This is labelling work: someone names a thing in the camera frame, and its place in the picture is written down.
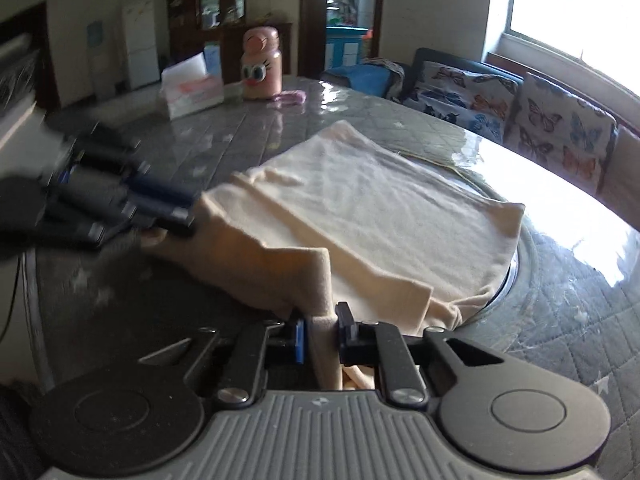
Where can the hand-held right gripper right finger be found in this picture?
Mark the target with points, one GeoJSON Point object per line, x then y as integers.
{"type": "Point", "coordinates": [345, 340]}

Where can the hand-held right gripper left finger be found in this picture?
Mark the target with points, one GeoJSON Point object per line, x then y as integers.
{"type": "Point", "coordinates": [299, 342]}

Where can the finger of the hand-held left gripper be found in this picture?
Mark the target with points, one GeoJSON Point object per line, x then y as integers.
{"type": "Point", "coordinates": [160, 192]}
{"type": "Point", "coordinates": [150, 217]}

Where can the beige garment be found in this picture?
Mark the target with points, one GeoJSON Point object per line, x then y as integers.
{"type": "Point", "coordinates": [380, 210]}

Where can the tissue pack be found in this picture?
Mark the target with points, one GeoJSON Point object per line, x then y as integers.
{"type": "Point", "coordinates": [192, 90]}

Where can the white refrigerator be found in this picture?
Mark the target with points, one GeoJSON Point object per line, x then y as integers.
{"type": "Point", "coordinates": [141, 42]}

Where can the pink cartoon face bottle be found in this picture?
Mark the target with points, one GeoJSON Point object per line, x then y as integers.
{"type": "Point", "coordinates": [261, 67]}

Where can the dark wooden display cabinet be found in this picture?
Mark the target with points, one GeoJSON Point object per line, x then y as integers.
{"type": "Point", "coordinates": [227, 5]}

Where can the blue cloth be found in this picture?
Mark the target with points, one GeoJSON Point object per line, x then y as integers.
{"type": "Point", "coordinates": [357, 80]}

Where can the blue toy cabinet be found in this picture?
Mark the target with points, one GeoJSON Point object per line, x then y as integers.
{"type": "Point", "coordinates": [347, 47]}

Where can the grey patterned cloth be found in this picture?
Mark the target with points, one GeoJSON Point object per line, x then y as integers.
{"type": "Point", "coordinates": [392, 75]}

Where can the butterfly print cushion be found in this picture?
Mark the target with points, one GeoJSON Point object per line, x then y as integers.
{"type": "Point", "coordinates": [465, 102]}
{"type": "Point", "coordinates": [560, 130]}

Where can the window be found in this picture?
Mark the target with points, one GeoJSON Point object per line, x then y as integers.
{"type": "Point", "coordinates": [575, 10]}

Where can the dark wooden door frame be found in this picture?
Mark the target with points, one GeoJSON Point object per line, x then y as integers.
{"type": "Point", "coordinates": [312, 20]}

